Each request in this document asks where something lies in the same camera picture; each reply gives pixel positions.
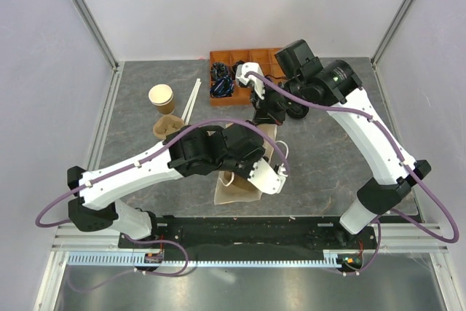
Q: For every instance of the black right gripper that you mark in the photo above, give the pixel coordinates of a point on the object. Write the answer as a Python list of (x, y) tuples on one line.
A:
[(265, 112)]

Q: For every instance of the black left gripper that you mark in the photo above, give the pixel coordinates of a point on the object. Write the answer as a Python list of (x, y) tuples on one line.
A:
[(255, 156)]

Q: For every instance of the brown paper bag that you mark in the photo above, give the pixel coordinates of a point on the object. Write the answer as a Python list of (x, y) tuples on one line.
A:
[(231, 188)]

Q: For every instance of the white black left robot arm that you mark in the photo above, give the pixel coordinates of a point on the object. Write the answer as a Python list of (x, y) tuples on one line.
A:
[(235, 149)]

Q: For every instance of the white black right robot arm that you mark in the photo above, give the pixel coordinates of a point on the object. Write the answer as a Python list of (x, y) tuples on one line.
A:
[(337, 89)]

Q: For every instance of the stack of black lids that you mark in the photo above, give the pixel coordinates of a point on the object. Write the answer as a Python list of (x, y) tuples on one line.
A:
[(296, 110)]

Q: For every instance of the blue striped rolled cloth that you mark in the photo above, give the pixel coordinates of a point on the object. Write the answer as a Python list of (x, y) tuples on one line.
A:
[(222, 88)]

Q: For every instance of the black rolled cloth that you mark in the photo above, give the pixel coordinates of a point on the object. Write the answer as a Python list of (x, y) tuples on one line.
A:
[(236, 66)]

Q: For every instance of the dark patterned rolled cloth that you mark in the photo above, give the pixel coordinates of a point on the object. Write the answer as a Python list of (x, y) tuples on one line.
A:
[(219, 70)]

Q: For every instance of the right white wrapped straw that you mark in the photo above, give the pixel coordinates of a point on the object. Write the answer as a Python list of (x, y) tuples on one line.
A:
[(190, 106)]

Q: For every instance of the white wrapped straw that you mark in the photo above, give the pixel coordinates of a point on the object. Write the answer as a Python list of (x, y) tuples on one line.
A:
[(190, 106), (194, 90)]

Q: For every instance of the left white wrapped straw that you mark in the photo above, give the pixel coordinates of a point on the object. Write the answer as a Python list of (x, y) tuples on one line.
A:
[(194, 90)]

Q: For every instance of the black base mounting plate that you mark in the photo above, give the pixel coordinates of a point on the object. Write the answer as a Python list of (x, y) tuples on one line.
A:
[(302, 236)]

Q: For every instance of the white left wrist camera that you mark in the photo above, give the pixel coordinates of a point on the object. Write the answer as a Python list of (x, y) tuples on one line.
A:
[(267, 179)]

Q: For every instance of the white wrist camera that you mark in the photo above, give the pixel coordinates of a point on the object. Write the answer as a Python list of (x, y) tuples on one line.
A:
[(248, 75), (267, 179)]

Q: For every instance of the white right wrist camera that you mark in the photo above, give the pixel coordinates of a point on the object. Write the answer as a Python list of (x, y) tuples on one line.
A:
[(248, 75)]

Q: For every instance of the aluminium front rail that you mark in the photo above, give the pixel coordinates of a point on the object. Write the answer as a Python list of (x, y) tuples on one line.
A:
[(407, 238)]

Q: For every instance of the aluminium frame post right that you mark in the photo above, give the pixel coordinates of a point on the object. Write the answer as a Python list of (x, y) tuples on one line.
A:
[(392, 29)]

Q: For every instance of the aluminium frame post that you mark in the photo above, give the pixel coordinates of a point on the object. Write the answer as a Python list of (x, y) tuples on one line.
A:
[(392, 29), (96, 33)]

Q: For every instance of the aluminium frame post left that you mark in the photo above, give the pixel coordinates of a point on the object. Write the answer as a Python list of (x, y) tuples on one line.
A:
[(96, 33)]

